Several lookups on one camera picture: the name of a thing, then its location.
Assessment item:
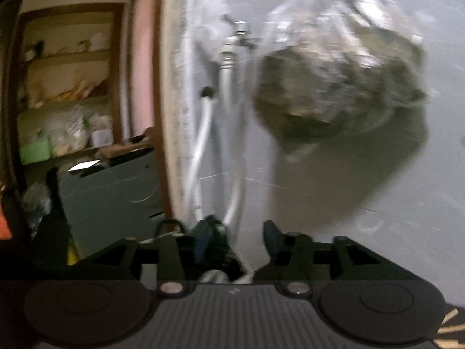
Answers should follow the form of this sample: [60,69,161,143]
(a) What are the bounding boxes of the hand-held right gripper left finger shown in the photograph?
[47,220,217,296]

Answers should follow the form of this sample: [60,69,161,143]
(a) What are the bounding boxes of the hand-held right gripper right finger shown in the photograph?
[254,220,425,296]

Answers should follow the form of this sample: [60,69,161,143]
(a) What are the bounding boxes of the grey green cabinet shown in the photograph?
[56,149,171,259]

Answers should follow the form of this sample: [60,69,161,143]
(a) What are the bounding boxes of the brown object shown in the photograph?
[98,127,155,159]

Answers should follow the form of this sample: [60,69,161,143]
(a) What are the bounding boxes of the white sheet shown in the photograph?
[68,160,100,172]

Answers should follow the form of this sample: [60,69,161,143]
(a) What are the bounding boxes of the small white box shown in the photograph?
[91,129,114,148]

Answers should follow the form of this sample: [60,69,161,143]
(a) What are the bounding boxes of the clear bags of food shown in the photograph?
[47,107,91,153]

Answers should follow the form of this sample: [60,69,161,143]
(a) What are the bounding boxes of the clear bag of dried greens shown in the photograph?
[251,0,431,164]

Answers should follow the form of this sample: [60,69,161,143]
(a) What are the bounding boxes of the clear crumpled plastic bag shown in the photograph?
[22,182,51,226]

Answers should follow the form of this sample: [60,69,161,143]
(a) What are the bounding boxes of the green box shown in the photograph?
[19,140,51,164]

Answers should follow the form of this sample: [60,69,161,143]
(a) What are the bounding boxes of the yellow packets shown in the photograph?
[27,76,110,108]

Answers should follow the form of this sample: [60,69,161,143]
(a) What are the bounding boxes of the orange object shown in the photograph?
[0,200,11,241]

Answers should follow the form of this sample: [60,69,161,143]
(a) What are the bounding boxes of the metal faucet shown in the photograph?
[221,18,258,70]

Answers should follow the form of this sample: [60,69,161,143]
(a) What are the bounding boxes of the white plastic bag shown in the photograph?
[192,0,237,62]

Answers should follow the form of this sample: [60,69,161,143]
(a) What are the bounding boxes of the white shelf item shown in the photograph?
[89,32,110,51]

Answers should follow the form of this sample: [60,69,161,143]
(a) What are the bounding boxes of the wooden shelf unit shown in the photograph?
[15,3,126,166]

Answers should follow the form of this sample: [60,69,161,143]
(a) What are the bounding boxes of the white flexible hose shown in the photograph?
[185,49,248,229]

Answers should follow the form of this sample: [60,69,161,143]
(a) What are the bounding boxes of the wooden door frame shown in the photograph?
[154,0,198,222]

